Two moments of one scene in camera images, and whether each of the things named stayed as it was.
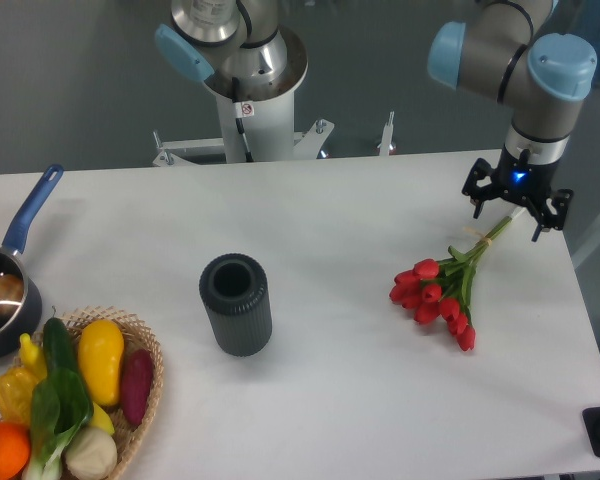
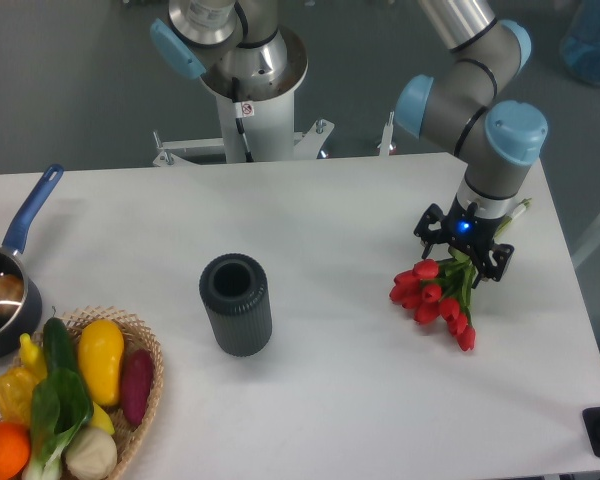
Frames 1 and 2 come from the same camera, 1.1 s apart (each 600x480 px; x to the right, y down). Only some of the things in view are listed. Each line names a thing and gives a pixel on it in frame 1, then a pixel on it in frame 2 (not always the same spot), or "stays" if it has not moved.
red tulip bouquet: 439,290 stays
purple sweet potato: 136,385 stays
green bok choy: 60,404 stays
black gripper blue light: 528,180 → 467,227
